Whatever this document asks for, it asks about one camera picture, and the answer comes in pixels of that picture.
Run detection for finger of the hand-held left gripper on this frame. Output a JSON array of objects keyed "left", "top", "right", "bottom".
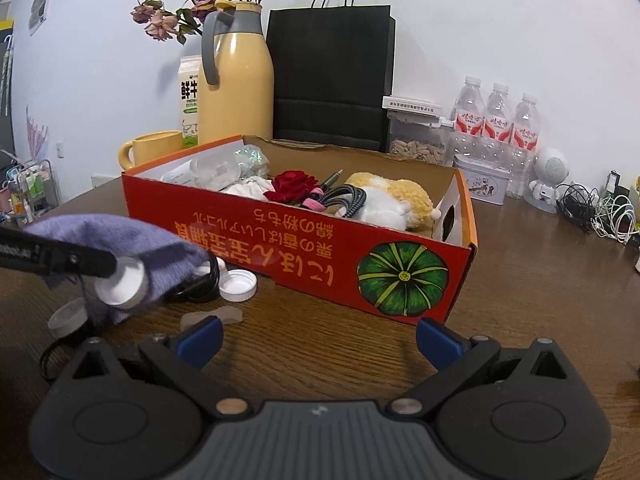
[{"left": 46, "top": 238, "right": 120, "bottom": 279}]

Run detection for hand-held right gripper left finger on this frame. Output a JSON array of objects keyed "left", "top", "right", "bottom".
[{"left": 70, "top": 316, "right": 250, "bottom": 415}]

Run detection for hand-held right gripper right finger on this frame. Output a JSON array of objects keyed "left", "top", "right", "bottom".
[{"left": 385, "top": 317, "right": 574, "bottom": 414}]

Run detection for purple cloth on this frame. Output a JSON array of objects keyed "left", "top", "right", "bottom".
[{"left": 22, "top": 212, "right": 212, "bottom": 326}]

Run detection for white ridged cap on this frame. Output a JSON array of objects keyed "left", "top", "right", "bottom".
[{"left": 218, "top": 269, "right": 259, "bottom": 303}]

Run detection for thin black cable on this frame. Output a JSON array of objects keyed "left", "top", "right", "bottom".
[{"left": 39, "top": 334, "right": 94, "bottom": 385}]

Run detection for orange cardboard box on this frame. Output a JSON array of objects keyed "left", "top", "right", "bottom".
[{"left": 121, "top": 134, "right": 478, "bottom": 326}]

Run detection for clear plastic piece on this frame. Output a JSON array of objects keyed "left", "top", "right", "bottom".
[{"left": 180, "top": 307, "right": 245, "bottom": 331}]

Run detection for yellow mug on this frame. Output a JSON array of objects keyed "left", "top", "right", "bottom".
[{"left": 118, "top": 131, "right": 185, "bottom": 170}]

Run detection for clear plastic bag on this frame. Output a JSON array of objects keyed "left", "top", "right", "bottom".
[{"left": 160, "top": 152, "right": 242, "bottom": 192}]

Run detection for yellow white plush toy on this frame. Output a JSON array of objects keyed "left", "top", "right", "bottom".
[{"left": 340, "top": 172, "right": 444, "bottom": 234}]

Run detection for white crumpled cloth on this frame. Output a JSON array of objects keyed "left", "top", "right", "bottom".
[{"left": 220, "top": 176, "right": 274, "bottom": 204}]

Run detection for pale printed tin box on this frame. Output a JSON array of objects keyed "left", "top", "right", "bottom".
[{"left": 452, "top": 154, "right": 512, "bottom": 207}]

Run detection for red rose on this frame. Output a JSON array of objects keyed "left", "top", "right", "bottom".
[{"left": 263, "top": 170, "right": 321, "bottom": 206}]

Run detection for white green milk carton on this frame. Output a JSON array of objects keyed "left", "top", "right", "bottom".
[{"left": 177, "top": 56, "right": 203, "bottom": 150}]

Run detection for iridescent clear ball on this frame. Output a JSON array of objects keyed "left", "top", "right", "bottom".
[{"left": 235, "top": 144, "right": 271, "bottom": 179}]

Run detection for clear seed container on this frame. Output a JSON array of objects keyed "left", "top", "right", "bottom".
[{"left": 387, "top": 110, "right": 454, "bottom": 166}]

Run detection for white robot figure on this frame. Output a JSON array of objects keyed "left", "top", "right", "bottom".
[{"left": 524, "top": 147, "right": 573, "bottom": 214}]

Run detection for clear water bottle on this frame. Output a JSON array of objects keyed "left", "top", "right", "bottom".
[
  {"left": 507, "top": 92, "right": 542, "bottom": 199},
  {"left": 482, "top": 82, "right": 514, "bottom": 166},
  {"left": 451, "top": 76, "right": 486, "bottom": 163}
]

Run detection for small black device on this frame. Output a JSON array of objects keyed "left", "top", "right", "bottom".
[{"left": 606, "top": 171, "right": 626, "bottom": 206}]

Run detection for yellow thermos jug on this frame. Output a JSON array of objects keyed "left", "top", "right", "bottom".
[{"left": 197, "top": 1, "right": 275, "bottom": 147}]

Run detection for white flat box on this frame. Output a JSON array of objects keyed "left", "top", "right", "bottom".
[{"left": 382, "top": 95, "right": 444, "bottom": 117}]

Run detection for dried pink flowers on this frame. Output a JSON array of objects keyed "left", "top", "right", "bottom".
[{"left": 131, "top": 0, "right": 271, "bottom": 44}]

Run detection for black paper bag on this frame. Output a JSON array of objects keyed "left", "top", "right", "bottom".
[{"left": 265, "top": 0, "right": 397, "bottom": 154}]

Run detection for grey braided cable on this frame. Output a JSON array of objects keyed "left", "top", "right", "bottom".
[{"left": 300, "top": 183, "right": 372, "bottom": 219}]

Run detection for tangled black cables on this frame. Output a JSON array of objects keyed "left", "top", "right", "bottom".
[{"left": 556, "top": 183, "right": 601, "bottom": 234}]

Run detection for tangled white cables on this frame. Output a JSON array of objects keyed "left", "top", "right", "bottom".
[{"left": 592, "top": 194, "right": 639, "bottom": 247}]

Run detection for wall picture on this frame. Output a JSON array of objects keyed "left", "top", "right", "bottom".
[{"left": 27, "top": 0, "right": 56, "bottom": 37}]

